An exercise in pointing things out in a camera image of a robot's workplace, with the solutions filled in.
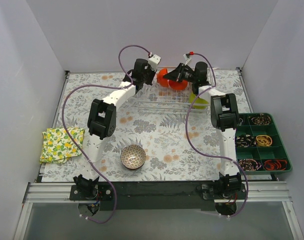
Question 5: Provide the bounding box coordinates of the orange red bowl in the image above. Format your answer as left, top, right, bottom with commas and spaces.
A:
169, 80, 188, 91
157, 68, 169, 88

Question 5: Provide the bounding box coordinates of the lime green bowl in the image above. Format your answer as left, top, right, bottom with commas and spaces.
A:
189, 93, 209, 110

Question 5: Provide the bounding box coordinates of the white wire dish rack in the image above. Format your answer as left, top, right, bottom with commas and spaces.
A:
137, 66, 216, 116

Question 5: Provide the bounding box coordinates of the grey geometric patterned bowl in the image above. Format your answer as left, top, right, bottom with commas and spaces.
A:
120, 144, 146, 170

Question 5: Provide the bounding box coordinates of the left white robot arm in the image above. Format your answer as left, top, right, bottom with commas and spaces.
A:
85, 55, 160, 162

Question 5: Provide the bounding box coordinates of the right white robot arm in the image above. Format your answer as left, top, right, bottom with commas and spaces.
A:
163, 61, 242, 199

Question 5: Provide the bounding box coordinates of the black dotted rolled ribbon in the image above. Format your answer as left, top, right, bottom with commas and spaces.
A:
235, 134, 257, 148

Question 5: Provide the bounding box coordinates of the yellow rolled ribbon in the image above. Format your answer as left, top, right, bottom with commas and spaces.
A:
256, 135, 273, 147

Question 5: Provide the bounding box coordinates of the green compartment tray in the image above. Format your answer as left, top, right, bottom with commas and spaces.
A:
235, 113, 292, 174

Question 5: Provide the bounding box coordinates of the dark floral rolled ribbon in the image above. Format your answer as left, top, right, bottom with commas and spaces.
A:
239, 158, 262, 172

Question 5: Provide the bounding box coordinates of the lemon print folded cloth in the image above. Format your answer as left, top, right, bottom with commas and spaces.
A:
39, 128, 82, 164

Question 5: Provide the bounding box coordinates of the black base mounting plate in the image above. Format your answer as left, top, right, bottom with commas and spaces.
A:
69, 180, 249, 211

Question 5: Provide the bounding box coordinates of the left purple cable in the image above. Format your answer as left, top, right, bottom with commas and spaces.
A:
61, 45, 152, 224

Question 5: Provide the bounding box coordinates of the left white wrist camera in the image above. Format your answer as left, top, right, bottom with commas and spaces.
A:
148, 53, 161, 72

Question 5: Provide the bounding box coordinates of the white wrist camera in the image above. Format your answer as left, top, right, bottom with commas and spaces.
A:
183, 51, 194, 66
148, 53, 161, 72

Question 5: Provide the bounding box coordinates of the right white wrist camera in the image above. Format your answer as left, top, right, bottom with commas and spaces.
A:
183, 51, 194, 66

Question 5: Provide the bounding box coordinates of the aluminium front rail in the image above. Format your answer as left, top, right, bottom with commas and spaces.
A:
23, 181, 292, 203

